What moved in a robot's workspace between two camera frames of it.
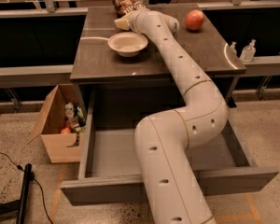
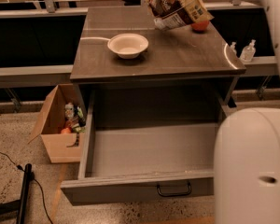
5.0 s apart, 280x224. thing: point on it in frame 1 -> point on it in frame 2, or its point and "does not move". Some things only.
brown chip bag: (126, 1) -> (177, 6)
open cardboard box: (49, 122) does not move
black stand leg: (19, 205) does not move
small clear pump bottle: (232, 49) does not move
